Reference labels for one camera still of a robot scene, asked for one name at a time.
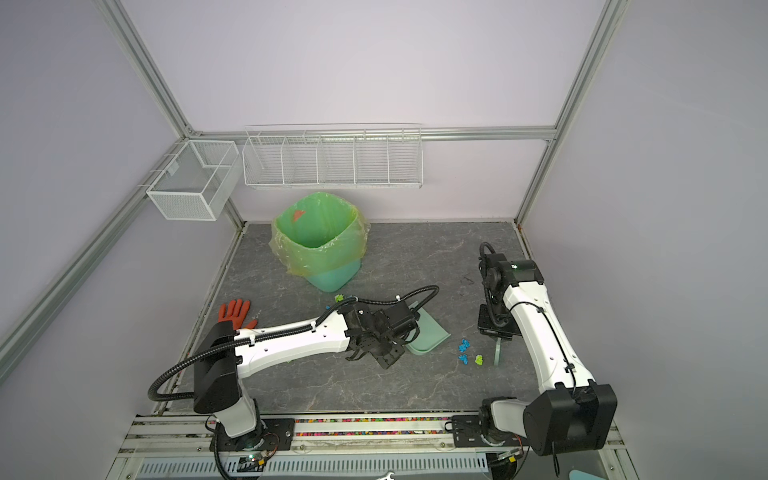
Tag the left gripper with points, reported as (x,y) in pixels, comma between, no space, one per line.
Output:
(388,361)

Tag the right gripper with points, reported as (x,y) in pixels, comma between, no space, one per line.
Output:
(488,328)

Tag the green plastic dustpan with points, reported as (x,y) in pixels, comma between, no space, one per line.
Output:
(429,336)

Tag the green hand brush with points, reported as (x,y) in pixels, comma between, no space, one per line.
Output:
(497,351)

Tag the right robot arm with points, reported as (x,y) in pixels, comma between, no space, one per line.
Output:
(572,412)

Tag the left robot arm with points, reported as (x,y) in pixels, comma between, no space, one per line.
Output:
(213,377)

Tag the blue green scrap cluster far right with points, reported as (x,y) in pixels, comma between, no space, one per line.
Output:
(465,355)

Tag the green trash bin with bag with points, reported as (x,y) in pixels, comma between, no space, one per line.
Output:
(321,238)

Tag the red rubber glove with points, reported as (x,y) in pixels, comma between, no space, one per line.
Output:
(236,312)

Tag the small white mesh basket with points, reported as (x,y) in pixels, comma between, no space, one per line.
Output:
(198,180)

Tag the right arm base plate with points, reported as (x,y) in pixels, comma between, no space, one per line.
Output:
(467,432)

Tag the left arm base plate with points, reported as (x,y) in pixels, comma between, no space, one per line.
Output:
(272,434)

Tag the long white wire basket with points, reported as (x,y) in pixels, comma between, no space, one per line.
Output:
(333,156)

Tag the aluminium front rail frame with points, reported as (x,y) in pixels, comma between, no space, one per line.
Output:
(410,445)

